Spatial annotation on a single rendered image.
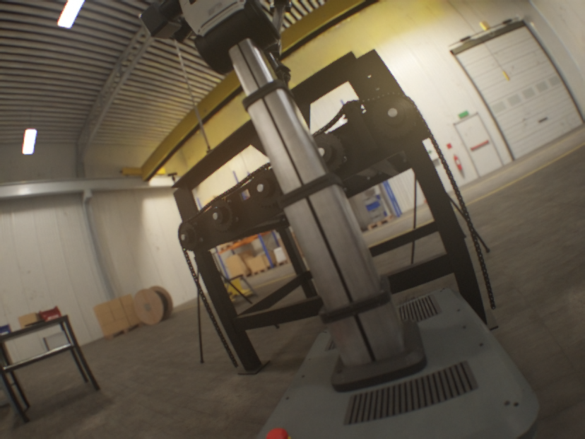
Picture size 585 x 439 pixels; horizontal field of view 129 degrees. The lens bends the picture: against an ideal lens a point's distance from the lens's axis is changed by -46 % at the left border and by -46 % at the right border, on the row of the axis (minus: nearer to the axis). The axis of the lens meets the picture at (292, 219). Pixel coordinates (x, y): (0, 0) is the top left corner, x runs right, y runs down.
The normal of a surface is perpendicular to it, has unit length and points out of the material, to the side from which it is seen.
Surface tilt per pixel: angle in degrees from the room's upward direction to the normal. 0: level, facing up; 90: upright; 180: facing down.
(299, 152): 90
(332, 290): 90
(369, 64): 90
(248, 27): 132
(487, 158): 90
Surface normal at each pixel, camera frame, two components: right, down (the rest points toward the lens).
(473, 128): -0.47, 0.11
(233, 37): 0.02, 0.65
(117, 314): 0.76, -0.37
